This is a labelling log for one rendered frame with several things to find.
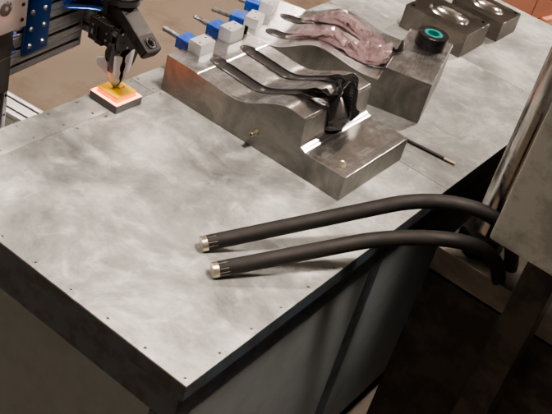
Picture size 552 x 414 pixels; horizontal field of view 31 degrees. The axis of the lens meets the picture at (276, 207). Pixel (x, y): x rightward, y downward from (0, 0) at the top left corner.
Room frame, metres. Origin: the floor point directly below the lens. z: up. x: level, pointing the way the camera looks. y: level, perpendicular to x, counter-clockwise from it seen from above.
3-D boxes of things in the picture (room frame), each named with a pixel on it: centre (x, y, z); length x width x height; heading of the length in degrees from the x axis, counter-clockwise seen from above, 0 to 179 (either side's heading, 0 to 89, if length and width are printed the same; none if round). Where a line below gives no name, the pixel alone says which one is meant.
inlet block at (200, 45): (2.01, 0.30, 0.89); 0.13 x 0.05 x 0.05; 62
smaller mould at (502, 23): (2.81, -0.43, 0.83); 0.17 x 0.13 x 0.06; 62
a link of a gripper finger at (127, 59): (1.85, 0.41, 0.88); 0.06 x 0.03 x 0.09; 62
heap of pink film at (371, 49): (2.28, -0.04, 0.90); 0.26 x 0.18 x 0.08; 80
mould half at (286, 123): (1.93, 0.04, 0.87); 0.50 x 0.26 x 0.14; 62
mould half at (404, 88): (2.28, -0.05, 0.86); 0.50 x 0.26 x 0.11; 80
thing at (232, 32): (2.11, 0.26, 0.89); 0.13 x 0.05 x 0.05; 62
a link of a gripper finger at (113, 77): (1.82, 0.43, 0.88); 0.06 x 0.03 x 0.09; 62
